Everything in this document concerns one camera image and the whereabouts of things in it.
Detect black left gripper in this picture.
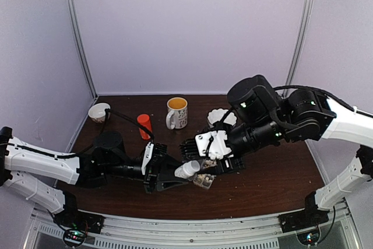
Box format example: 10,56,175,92
104,153,190,195

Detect clear plastic pill organizer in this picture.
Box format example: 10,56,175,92
192,171,217,190

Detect orange pill bottle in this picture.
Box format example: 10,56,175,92
137,114,152,140

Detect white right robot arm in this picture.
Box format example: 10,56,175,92
143,75,372,227

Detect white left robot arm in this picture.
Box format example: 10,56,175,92
1,127,187,228

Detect white pills in organizer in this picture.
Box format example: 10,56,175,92
196,174,216,188

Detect white scalloped dish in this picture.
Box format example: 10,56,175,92
207,108,237,128

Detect yellow-lined patterned mug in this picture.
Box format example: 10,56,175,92
166,97,188,130

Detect white ceramic bowl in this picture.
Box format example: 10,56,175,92
88,103,111,124

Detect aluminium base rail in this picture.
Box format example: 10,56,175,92
23,197,356,249

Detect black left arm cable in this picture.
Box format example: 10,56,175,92
58,109,157,159

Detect aluminium frame post right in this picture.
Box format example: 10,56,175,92
285,0,314,86

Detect aluminium frame post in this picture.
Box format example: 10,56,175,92
285,0,314,86
66,0,98,100

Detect aluminium frame post left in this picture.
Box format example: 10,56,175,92
66,0,98,100

